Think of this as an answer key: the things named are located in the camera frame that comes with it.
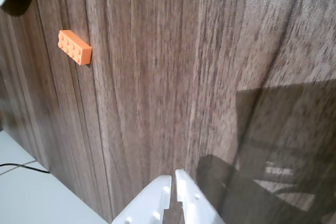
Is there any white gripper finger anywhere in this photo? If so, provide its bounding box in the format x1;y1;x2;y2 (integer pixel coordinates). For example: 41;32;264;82
175;169;224;224
111;174;173;224

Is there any orange lego brick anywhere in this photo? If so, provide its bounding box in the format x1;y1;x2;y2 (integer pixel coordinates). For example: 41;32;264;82
57;29;93;66

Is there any thin black cable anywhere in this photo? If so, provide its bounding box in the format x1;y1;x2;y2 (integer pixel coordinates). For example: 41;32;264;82
0;163;50;174

